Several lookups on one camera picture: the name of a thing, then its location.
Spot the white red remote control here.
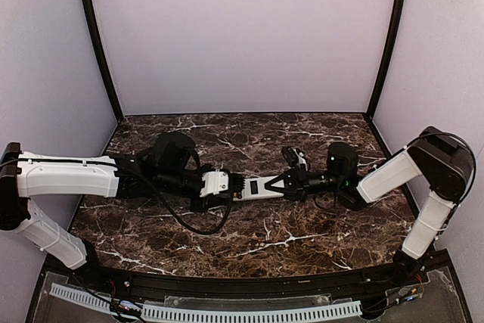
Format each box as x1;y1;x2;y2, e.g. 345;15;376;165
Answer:
234;175;284;202

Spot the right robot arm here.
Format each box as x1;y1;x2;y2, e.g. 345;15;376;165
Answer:
264;126;477;284

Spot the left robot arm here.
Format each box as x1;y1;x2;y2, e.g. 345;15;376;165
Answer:
1;132;244;270

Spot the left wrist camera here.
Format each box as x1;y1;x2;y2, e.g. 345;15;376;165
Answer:
200;169;229;197

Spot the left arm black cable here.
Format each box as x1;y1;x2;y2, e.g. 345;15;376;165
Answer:
128;148;234;236

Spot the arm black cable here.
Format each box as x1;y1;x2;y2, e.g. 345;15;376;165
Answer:
128;148;234;236
419;129;478;225

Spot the centre white cable duct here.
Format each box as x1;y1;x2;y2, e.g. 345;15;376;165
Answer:
141;301;362;323

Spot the white cable duct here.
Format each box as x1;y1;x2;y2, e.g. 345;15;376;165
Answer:
141;301;362;323
49;283;111;314

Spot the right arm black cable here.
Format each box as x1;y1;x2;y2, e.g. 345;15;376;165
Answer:
419;129;478;225

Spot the black front rail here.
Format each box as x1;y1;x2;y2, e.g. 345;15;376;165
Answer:
100;265;395;299

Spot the left white cable duct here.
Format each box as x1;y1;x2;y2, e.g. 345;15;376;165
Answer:
49;283;111;314

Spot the right black frame post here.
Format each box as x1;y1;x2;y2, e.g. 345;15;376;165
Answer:
367;0;405;113

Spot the black frame post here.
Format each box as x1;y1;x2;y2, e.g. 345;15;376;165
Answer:
82;0;124;123
367;0;405;113

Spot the left black frame post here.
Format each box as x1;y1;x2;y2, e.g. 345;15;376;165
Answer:
82;0;124;123

